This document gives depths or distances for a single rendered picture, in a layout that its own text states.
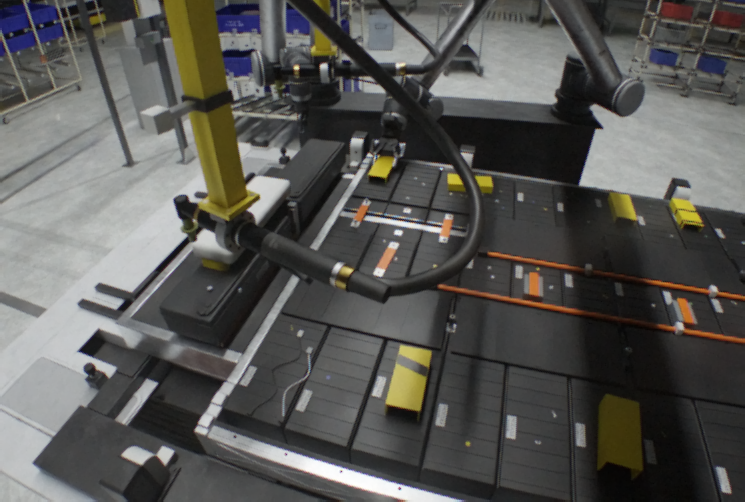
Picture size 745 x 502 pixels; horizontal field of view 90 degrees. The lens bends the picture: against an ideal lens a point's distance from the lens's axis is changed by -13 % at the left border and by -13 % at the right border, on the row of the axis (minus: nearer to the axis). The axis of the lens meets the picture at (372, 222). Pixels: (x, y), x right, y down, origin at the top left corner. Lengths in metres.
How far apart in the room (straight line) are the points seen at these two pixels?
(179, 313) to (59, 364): 0.53
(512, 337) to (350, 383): 0.40
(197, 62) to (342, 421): 0.71
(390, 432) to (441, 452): 0.11
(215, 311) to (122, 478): 0.38
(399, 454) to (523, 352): 0.38
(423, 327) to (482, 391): 0.21
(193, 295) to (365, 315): 0.42
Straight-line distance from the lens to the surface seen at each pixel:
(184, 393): 1.34
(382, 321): 1.07
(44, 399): 1.43
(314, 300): 1.13
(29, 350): 1.59
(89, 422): 1.27
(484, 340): 1.07
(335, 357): 1.02
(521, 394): 1.01
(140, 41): 3.72
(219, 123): 0.72
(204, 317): 1.03
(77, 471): 1.21
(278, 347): 1.06
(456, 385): 0.99
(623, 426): 1.00
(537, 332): 1.12
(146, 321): 1.24
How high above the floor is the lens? 1.83
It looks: 37 degrees down
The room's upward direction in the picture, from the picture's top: straight up
